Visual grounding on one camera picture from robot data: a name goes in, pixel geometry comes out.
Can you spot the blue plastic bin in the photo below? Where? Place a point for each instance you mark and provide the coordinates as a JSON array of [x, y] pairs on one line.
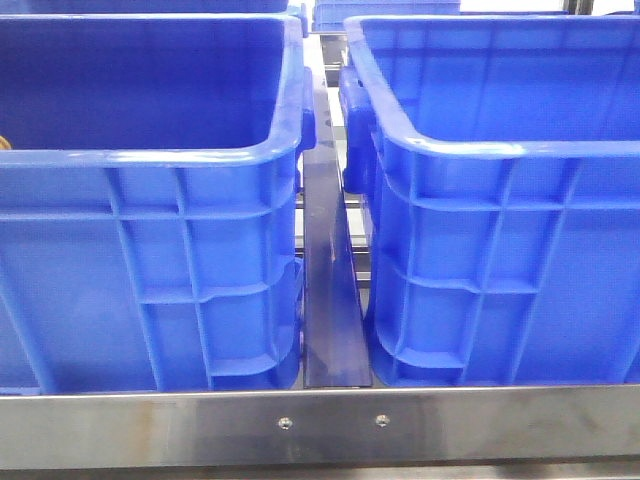
[[148, 201], [499, 160]]

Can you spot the rear right blue bin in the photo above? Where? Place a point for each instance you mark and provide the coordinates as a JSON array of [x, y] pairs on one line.
[[328, 16]]

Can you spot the left blue plastic bin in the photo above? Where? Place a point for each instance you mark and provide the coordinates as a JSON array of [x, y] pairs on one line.
[[148, 201]]

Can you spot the yellow mushroom push button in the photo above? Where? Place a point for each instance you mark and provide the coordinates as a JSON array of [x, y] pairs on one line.
[[5, 144]]

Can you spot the steel front rail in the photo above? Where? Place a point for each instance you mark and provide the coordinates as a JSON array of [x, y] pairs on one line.
[[327, 426]]

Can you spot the steel divider bar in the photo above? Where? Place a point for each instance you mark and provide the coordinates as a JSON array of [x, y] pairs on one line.
[[335, 349]]

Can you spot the rear left blue bin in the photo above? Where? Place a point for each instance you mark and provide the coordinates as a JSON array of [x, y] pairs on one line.
[[292, 8]]

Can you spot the right blue plastic bin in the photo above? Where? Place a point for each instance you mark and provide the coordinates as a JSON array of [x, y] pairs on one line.
[[499, 160]]

